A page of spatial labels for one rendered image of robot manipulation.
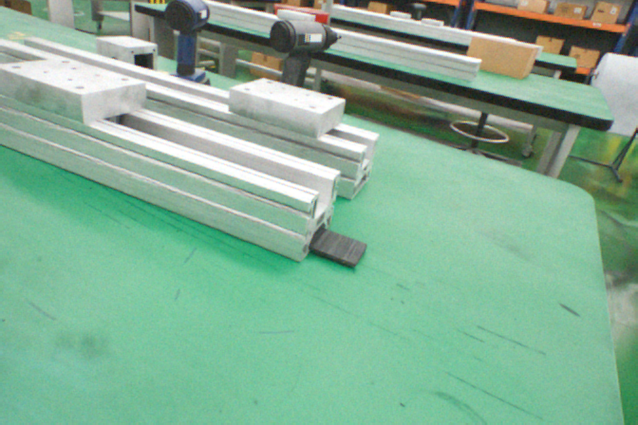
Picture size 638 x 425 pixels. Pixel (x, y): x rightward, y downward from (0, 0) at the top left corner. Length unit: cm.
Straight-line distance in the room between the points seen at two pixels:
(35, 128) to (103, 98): 12
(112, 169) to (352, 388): 41
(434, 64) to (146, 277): 173
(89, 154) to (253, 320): 34
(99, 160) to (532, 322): 58
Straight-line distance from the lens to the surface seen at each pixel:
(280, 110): 65
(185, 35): 97
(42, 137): 71
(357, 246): 53
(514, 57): 241
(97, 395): 38
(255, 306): 44
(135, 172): 59
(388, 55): 207
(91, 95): 62
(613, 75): 394
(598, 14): 990
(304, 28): 86
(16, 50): 104
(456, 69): 201
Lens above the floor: 108
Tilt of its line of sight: 26 degrees down
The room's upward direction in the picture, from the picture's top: 10 degrees clockwise
